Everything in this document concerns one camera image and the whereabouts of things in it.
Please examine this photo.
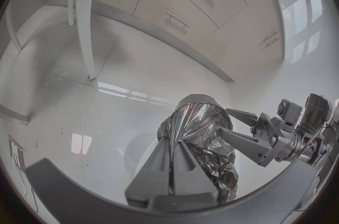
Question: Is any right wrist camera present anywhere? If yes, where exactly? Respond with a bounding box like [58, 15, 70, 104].
[273, 98, 303, 131]

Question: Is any beige cabinet with drawers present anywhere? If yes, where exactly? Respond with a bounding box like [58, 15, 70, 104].
[90, 0, 285, 83]

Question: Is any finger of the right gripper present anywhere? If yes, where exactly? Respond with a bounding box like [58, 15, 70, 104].
[226, 108, 258, 127]
[218, 126, 276, 166]

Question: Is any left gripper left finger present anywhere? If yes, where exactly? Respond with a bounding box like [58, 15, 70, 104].
[125, 136, 172, 209]

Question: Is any grey padded white chair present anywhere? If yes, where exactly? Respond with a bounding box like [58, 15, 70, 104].
[0, 0, 105, 126]

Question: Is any black plastic bag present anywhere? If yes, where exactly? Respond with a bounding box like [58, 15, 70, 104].
[157, 94, 239, 203]

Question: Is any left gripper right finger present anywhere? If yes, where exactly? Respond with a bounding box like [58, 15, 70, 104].
[150, 141, 218, 212]

